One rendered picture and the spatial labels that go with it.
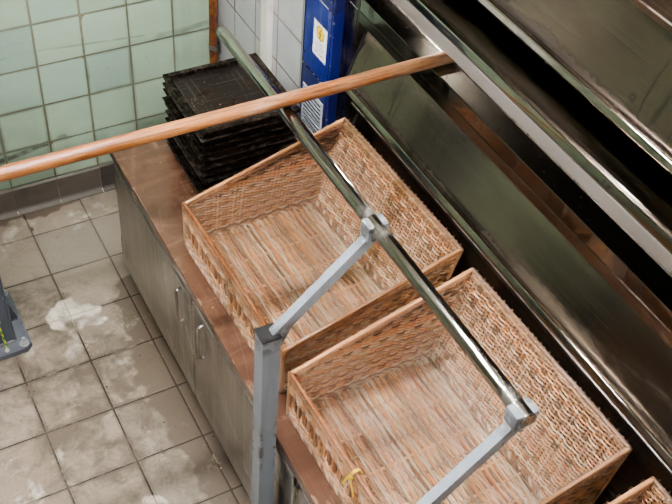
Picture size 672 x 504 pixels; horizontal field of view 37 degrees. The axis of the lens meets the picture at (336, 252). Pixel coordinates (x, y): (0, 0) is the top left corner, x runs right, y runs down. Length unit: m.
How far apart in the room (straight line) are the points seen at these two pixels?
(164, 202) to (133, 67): 0.81
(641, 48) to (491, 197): 0.60
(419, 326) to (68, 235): 1.61
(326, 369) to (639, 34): 1.00
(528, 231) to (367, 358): 0.48
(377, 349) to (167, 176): 0.90
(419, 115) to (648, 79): 0.79
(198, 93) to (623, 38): 1.33
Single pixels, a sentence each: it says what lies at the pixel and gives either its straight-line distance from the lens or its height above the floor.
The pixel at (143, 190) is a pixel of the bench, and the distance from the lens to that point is 2.87.
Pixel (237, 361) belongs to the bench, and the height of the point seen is 0.58.
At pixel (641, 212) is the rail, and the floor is 1.44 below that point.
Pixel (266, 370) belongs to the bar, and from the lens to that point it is 2.06.
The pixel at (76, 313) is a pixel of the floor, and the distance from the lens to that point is 3.35.
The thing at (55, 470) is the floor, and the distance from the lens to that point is 3.00.
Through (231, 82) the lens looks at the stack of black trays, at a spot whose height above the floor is 0.83.
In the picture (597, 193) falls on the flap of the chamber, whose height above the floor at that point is 1.41.
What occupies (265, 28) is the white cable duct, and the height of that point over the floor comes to 0.81.
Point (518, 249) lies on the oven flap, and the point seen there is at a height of 0.99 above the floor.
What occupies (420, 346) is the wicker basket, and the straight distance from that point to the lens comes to 2.43.
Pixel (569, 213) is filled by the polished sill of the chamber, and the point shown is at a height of 1.17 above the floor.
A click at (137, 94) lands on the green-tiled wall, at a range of 3.58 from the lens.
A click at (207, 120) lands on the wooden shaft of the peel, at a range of 2.08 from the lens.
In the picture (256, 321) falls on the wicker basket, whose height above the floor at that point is 0.70.
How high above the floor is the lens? 2.48
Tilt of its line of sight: 45 degrees down
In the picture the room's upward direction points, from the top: 6 degrees clockwise
